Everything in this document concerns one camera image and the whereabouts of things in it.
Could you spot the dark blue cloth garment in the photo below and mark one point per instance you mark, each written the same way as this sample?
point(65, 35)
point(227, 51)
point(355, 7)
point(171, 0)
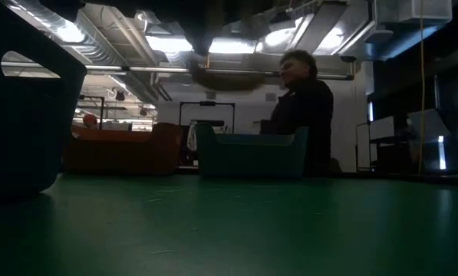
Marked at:
point(228, 82)

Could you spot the ceiling light panel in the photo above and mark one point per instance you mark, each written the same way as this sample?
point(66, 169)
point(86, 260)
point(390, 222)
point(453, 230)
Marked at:
point(167, 44)
point(232, 46)

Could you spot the long metal ceiling pipe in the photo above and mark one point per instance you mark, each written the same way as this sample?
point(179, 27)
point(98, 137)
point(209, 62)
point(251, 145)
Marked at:
point(155, 69)

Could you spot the white hanging cloth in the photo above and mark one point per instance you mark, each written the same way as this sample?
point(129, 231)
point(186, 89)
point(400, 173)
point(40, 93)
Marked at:
point(192, 140)

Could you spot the person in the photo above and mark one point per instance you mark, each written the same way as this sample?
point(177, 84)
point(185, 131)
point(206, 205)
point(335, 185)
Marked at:
point(89, 119)
point(305, 111)

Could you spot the teal plastic basket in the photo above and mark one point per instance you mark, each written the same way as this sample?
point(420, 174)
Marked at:
point(251, 161)

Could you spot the orange plastic basket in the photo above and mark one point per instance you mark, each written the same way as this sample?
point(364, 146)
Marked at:
point(125, 157)

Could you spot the blue ceiling beam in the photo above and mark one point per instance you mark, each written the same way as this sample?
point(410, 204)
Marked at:
point(393, 44)

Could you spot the white panel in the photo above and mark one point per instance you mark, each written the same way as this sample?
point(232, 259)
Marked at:
point(382, 128)

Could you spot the green table mat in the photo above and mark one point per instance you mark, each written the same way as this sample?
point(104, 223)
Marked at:
point(228, 230)

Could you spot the blue-grey plastic basket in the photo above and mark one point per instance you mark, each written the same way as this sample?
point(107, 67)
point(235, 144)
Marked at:
point(21, 134)

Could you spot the grey panel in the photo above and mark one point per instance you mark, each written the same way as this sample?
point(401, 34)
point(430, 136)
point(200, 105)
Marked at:
point(428, 124)

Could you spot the grey wall plate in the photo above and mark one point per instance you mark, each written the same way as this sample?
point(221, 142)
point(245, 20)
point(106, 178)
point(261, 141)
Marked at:
point(271, 97)
point(211, 95)

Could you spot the black metal frame stand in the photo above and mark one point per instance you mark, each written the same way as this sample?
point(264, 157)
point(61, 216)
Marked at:
point(207, 103)
point(102, 113)

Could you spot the ribbed silver ventilation duct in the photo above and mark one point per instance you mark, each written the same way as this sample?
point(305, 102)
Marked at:
point(98, 55)

